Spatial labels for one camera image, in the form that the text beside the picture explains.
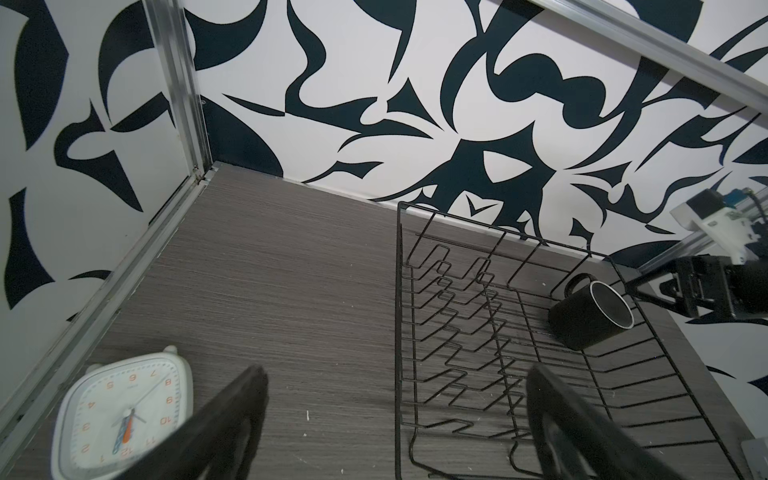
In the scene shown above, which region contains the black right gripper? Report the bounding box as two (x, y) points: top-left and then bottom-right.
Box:
(626, 255), (767, 321)

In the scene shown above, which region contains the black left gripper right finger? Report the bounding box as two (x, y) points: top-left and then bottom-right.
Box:
(526, 363), (681, 479)

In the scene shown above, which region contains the black mug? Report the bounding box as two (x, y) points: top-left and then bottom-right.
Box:
(548, 272), (635, 351)

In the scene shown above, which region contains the white square alarm clock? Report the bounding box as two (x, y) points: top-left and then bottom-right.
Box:
(50, 345), (193, 479)

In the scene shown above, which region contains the black wire dish rack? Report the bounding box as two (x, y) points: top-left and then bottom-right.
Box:
(394, 202), (746, 479)

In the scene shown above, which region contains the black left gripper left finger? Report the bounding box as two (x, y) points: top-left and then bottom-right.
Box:
(118, 364), (269, 479)

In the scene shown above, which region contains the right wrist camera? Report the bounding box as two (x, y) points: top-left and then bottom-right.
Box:
(671, 189), (767, 265)

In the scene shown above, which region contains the white digital thermometer display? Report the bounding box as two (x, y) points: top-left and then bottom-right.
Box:
(741, 437), (768, 480)

